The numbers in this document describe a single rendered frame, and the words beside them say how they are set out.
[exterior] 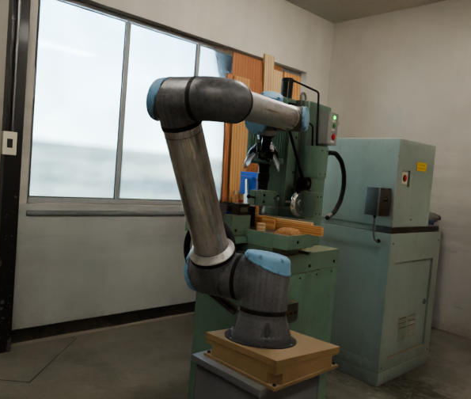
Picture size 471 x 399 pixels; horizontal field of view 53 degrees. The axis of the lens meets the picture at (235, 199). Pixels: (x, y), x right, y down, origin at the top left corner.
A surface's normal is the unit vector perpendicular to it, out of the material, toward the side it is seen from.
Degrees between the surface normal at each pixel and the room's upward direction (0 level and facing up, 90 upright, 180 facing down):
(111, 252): 90
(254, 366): 90
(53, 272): 90
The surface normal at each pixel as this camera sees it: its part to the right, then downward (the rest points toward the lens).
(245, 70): 0.67, 0.05
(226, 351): -0.73, -0.02
